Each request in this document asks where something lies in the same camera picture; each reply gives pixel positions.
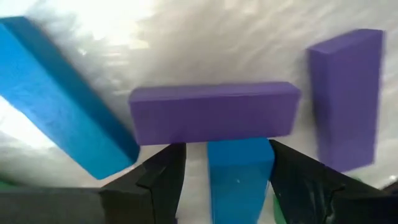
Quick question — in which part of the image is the purple rectangular block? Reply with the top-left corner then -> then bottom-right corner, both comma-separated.
307,28 -> 386,173
128,81 -> 302,146

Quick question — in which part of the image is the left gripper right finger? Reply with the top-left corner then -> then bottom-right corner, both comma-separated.
269,139 -> 345,224

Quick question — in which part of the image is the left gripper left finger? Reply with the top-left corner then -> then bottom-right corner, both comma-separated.
99,142 -> 187,224

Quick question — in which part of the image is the blue rectangular block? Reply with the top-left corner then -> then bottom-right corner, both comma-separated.
0,15 -> 141,180
207,138 -> 275,224

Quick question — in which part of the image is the green rectangular block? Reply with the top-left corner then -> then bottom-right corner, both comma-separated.
272,192 -> 287,224

